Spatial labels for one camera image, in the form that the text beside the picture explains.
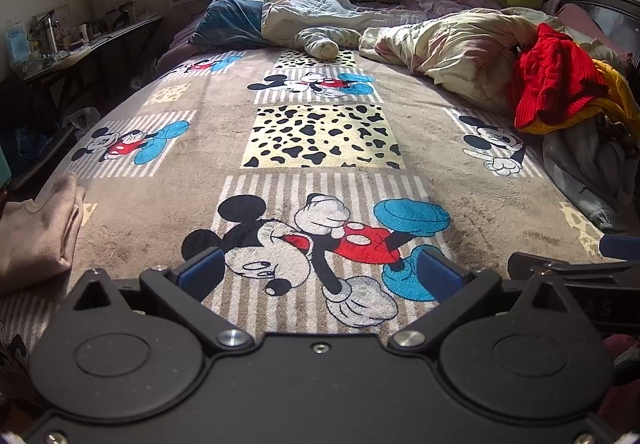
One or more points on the blue pillow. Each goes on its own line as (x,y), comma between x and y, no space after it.
(225,19)

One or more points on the dark side table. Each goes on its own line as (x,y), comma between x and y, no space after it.
(115,31)

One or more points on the blue packet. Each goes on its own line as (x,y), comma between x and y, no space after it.
(15,44)

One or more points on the yellow knit sweater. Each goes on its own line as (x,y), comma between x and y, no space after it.
(620,94)

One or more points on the teal bin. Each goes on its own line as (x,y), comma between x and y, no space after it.
(4,166)

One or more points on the cartoon mouse printed blanket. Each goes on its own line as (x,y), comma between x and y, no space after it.
(450,184)

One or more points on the clear plastic container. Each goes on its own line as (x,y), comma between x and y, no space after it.
(65,19)

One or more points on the red knit sweater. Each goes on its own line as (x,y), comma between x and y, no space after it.
(555,79)

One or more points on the folded beige sweater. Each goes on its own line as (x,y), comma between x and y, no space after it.
(35,239)

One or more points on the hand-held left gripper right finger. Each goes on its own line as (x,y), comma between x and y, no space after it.
(440,274)

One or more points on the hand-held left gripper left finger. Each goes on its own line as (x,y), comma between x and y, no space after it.
(202,269)

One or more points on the grey garment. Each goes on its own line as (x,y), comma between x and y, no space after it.
(580,164)

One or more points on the steel thermos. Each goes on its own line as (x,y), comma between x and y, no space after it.
(50,36)

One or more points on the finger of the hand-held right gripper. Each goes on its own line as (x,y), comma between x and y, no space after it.
(595,271)
(622,245)

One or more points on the white quilted comforter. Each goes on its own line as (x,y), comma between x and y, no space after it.
(295,19)

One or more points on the white plastic bag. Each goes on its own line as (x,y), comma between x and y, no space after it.
(82,116)

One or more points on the cream duvet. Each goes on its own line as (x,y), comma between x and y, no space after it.
(450,49)

